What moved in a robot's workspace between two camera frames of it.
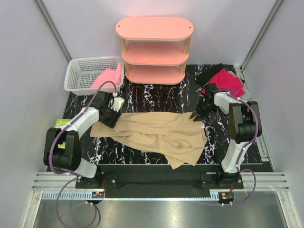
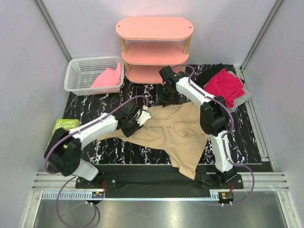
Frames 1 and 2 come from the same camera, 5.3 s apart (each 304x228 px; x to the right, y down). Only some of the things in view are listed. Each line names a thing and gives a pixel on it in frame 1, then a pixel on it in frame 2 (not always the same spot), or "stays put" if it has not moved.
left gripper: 111,123 -> 128,133
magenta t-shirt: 225,80 stays put
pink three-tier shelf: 155,49 stays put
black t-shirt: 205,75 stays put
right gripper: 199,112 -> 166,101
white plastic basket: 80,74 stays put
